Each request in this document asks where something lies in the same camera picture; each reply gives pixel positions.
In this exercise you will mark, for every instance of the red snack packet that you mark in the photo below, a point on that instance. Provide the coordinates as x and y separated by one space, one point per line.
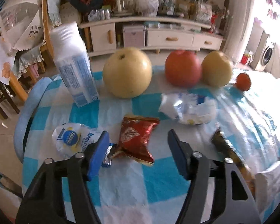
135 137

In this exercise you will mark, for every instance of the white round snack packet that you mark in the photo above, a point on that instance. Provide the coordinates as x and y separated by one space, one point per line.
70 140

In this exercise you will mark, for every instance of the washing machine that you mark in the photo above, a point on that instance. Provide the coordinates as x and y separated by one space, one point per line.
267 56

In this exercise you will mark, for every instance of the pink storage box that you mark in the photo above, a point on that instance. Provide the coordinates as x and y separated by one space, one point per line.
133 36

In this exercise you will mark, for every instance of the cream TV cabinet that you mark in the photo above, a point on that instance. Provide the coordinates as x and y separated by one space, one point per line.
170 38

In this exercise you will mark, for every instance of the printed white plastic bag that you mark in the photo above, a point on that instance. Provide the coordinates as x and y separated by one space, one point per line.
203 10

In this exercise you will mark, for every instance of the pack of glass jars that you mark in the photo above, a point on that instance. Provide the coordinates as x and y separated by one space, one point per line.
99 14

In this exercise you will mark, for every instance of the orange print white tablecloth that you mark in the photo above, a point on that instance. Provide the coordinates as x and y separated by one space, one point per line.
2 60

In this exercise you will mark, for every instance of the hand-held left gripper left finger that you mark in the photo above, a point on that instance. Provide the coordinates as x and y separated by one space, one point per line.
96 158

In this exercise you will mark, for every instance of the crumpled white wrapper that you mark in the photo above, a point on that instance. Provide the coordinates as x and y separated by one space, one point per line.
189 109

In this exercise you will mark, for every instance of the blue white checkered tablecloth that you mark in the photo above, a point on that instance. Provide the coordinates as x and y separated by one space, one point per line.
135 191

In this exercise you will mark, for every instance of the light blue cloth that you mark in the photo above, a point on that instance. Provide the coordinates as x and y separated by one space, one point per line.
25 112

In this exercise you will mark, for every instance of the cardboard box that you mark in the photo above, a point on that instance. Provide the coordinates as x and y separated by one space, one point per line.
70 14

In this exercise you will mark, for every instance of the white curtain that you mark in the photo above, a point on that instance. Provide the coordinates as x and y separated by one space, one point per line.
240 18

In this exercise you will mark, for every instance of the orange tangerine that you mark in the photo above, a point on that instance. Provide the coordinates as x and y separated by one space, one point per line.
243 81

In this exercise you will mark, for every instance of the red apple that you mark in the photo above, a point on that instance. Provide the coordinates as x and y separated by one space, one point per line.
183 68

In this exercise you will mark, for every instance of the white food cover dome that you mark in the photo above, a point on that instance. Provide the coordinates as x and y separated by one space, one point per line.
18 16

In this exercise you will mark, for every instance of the grey tissue pack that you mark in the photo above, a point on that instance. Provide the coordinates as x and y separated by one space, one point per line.
268 186

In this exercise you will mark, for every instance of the white milk bottle blue label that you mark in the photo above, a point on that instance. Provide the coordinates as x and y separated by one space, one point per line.
74 63

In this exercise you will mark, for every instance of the wooden chair with cloth cover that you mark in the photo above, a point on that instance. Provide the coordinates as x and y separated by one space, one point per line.
51 11

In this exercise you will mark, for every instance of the grey lace tablecloth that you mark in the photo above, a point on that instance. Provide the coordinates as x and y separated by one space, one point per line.
31 58

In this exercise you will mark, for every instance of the yellow pear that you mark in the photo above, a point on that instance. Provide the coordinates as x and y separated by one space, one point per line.
217 68
127 72

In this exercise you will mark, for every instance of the red ornament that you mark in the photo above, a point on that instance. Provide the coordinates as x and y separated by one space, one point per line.
214 23

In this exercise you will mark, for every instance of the clear plastic bag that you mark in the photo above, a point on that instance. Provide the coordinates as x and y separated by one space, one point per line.
147 4

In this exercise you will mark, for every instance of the glass kettle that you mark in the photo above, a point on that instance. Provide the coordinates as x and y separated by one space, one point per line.
122 4

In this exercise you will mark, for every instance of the dark wooden chair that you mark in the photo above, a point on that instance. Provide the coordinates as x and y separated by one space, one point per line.
0 98

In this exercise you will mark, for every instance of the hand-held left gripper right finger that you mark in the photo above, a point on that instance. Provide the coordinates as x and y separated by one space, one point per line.
178 156

